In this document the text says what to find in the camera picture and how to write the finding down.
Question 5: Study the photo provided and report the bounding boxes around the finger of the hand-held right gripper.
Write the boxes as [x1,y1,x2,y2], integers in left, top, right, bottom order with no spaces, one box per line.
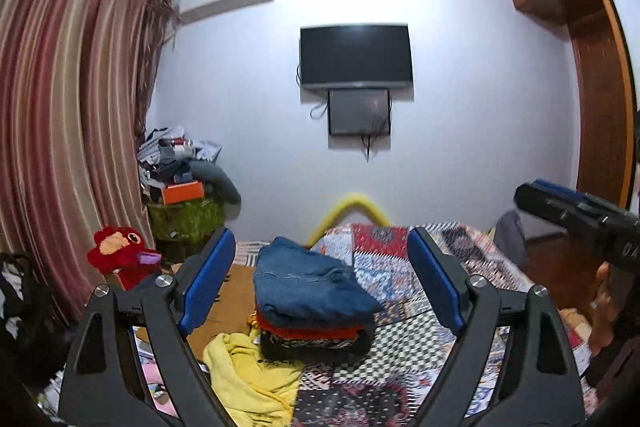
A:
[514,183,598,238]
[531,178,601,210]

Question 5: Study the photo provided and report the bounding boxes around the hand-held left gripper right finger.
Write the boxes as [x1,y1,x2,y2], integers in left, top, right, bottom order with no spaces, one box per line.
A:
[406,227,586,427]

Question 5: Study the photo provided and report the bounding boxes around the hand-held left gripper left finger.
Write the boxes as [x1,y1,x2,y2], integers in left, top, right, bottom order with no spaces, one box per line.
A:
[59,227,237,427]

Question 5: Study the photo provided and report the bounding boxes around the blue jeans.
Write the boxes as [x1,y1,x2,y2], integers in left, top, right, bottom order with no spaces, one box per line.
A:
[252,237,385,325]

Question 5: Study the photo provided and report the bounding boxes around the person's right forearm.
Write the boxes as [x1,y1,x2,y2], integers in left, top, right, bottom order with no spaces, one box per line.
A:
[584,332,640,390]

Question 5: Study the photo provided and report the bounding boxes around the person's right hand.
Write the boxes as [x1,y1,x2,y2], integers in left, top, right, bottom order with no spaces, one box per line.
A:
[591,261,632,355]

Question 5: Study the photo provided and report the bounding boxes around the green patterned cloth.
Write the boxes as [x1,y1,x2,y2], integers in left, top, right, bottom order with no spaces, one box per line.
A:
[147,199,226,244]

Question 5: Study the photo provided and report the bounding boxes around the patchwork quilt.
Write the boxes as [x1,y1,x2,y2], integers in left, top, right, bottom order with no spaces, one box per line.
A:
[235,221,596,427]

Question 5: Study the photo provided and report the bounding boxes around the orange box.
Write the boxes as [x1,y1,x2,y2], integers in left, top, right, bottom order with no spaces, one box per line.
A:
[161,181,206,204]

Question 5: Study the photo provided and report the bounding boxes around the red plush toy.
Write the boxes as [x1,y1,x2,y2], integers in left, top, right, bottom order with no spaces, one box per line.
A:
[87,227,163,292]

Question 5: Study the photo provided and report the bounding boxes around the grey cloth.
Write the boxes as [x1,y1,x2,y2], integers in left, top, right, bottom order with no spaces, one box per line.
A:
[187,161,242,208]

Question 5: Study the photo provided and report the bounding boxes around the yellow garment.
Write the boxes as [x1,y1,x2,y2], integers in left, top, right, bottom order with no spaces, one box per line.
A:
[202,329,302,427]

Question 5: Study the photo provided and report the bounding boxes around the yellow foam tube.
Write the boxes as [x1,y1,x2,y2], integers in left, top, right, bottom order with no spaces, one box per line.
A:
[306,193,393,248]

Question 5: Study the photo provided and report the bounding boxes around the orange red garment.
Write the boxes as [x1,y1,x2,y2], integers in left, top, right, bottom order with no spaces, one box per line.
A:
[247,311,368,344]

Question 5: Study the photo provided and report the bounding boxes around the pile of papers and clutter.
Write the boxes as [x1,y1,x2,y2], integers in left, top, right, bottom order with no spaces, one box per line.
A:
[136,124,223,202]

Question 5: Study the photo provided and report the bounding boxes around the black patterned garment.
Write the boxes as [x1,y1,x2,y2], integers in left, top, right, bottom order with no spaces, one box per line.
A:
[260,326,373,364]

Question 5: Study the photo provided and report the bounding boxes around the wooden wardrobe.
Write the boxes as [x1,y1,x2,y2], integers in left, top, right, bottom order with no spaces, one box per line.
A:
[497,0,640,212]

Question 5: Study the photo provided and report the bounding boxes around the black bag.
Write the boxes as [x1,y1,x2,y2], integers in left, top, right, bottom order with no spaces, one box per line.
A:
[0,252,66,388]

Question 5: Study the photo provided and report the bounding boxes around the striped curtain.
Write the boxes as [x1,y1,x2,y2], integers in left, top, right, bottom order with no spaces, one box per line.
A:
[0,0,173,325]

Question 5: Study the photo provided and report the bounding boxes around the black hanging cable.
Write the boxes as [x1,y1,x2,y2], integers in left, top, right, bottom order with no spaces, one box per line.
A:
[361,131,382,164]

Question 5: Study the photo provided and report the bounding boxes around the small black wall screen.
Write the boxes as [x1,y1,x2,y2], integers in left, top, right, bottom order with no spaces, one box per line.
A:
[327,88,393,138]

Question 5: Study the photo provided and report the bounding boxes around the black wall television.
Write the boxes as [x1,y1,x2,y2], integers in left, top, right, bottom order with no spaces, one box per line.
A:
[299,24,415,90]

